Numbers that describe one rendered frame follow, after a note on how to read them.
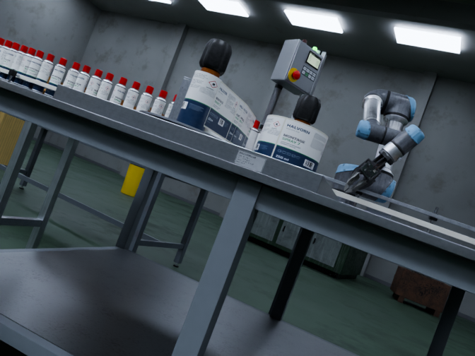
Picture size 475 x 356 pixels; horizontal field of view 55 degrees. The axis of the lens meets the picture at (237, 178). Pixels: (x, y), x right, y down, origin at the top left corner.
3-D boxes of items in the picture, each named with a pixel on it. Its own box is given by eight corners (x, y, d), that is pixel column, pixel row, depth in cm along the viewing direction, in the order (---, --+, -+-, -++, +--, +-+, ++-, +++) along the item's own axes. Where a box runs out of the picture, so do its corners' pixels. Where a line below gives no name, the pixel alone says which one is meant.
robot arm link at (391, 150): (389, 143, 181) (403, 159, 179) (379, 151, 181) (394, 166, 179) (389, 140, 174) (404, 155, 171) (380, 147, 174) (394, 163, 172)
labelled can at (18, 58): (14, 84, 231) (29, 46, 232) (3, 80, 230) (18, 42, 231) (17, 85, 236) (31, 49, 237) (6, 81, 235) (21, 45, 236)
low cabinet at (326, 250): (358, 279, 897) (371, 243, 900) (338, 280, 744) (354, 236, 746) (274, 244, 986) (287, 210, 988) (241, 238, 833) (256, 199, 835)
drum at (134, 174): (128, 196, 823) (140, 166, 824) (114, 189, 840) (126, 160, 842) (141, 198, 855) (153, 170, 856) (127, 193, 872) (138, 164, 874)
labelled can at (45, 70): (32, 90, 224) (47, 51, 225) (30, 90, 229) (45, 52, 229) (42, 95, 227) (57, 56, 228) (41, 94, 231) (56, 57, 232)
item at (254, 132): (232, 162, 191) (250, 117, 192) (235, 164, 196) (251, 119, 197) (244, 167, 190) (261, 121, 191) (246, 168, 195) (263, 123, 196)
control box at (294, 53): (269, 79, 200) (285, 39, 201) (295, 95, 211) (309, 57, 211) (285, 80, 192) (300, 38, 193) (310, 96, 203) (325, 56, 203)
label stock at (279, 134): (252, 157, 130) (271, 110, 131) (249, 161, 150) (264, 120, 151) (317, 181, 131) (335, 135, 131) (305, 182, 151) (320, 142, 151)
